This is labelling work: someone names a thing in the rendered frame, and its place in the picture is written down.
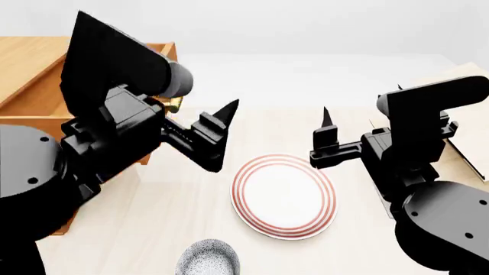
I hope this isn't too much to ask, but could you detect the white plate with red rings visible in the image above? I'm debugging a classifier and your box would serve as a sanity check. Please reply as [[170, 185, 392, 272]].
[[230, 154, 338, 241]]

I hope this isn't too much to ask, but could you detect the wooden crate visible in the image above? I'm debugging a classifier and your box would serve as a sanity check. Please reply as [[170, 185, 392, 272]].
[[0, 41, 179, 167]]

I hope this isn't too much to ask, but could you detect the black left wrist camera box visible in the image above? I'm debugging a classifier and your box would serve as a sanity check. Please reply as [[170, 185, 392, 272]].
[[60, 10, 195, 116]]

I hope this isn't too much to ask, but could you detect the wooden cabinet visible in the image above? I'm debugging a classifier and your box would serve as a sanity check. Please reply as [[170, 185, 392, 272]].
[[0, 36, 79, 236]]

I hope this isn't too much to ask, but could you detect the brass drawer handle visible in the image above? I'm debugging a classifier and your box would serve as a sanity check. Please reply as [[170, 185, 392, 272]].
[[164, 96, 185, 115]]

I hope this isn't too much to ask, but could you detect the grey patterned bowl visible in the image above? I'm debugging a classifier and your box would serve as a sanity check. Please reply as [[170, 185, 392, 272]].
[[174, 238, 241, 275]]

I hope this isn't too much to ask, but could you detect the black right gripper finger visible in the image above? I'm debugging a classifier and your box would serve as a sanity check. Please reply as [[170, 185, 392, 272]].
[[439, 111, 460, 141], [313, 106, 340, 154]]

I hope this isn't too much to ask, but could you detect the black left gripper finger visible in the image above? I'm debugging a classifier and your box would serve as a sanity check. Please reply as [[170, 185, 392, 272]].
[[189, 99, 240, 174]]

